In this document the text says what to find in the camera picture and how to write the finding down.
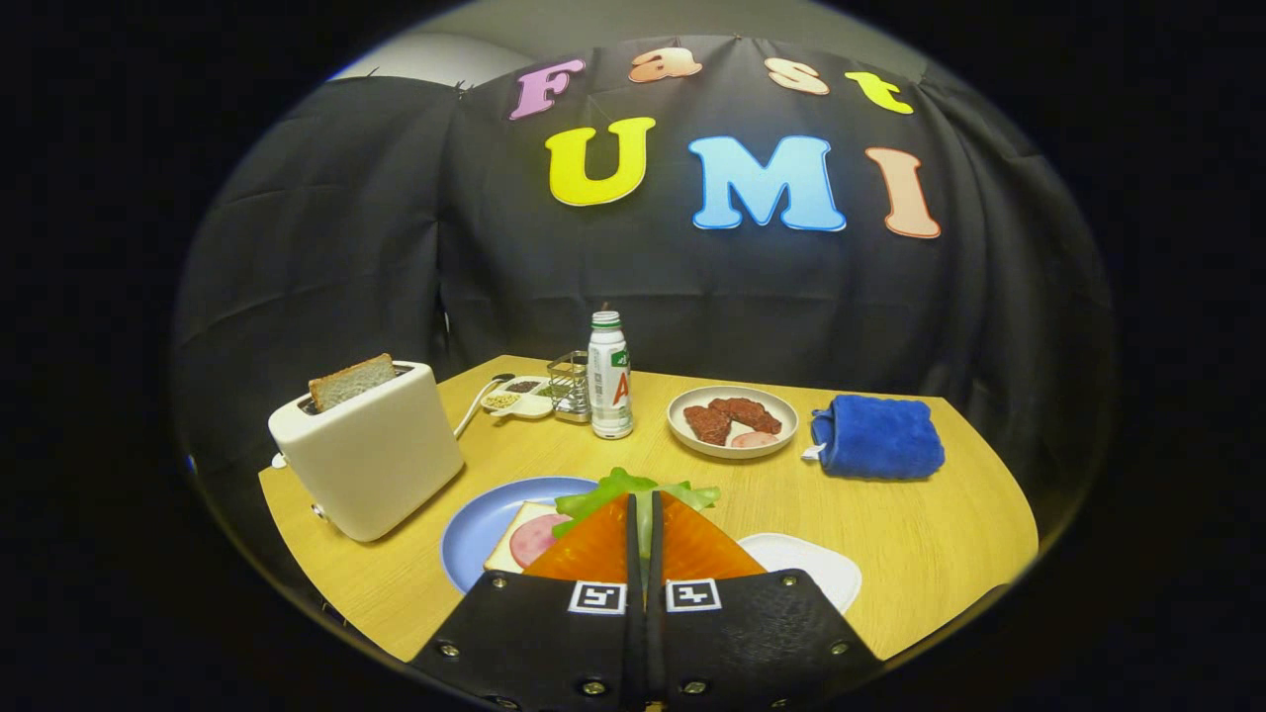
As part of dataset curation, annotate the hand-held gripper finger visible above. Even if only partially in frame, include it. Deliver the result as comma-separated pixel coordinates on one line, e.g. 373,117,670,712
648,491,883,712
410,492,649,712

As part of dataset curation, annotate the green lettuce leaf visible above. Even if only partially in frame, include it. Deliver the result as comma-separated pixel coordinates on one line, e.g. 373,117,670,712
552,468,721,560

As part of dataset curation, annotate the toasted bread slice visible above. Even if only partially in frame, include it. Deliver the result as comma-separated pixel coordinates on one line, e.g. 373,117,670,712
308,353,398,413

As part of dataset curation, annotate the round pink ham slice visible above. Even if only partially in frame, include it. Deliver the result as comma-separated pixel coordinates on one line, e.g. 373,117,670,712
508,513,573,570

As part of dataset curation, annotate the bread slice under ham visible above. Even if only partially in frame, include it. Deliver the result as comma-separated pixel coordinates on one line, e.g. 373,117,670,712
484,501,560,575

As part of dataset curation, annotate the beige round plate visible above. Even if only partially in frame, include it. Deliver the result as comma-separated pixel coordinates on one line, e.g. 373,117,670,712
667,386,799,460

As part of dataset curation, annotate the white square plate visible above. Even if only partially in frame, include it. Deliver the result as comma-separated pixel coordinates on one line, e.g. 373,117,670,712
737,533,862,615

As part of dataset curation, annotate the blue plate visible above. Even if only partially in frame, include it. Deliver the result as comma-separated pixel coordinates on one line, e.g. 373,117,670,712
440,476,599,594

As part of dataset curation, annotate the brown meat patty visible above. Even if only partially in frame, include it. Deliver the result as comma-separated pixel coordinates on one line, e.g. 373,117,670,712
683,403,733,447
708,397,783,436

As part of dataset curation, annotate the white drink bottle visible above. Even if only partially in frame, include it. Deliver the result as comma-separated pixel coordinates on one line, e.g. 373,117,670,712
587,311,635,440

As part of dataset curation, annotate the white sectioned condiment dish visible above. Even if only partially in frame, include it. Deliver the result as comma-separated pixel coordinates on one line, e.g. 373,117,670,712
480,377,557,420

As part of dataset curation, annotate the folded blue towel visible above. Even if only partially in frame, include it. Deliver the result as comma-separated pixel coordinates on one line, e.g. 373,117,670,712
803,395,946,482

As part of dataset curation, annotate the white toaster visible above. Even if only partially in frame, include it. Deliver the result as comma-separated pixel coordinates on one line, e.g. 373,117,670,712
268,361,466,543

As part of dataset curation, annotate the black backdrop cloth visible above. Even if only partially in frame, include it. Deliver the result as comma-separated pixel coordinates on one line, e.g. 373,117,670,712
170,35,1119,594

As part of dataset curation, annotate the metal wire utensil holder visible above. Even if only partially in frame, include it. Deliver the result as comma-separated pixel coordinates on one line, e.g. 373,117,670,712
547,351,592,424

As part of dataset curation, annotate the white toaster cable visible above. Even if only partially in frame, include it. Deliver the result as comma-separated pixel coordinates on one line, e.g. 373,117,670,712
453,374,515,441

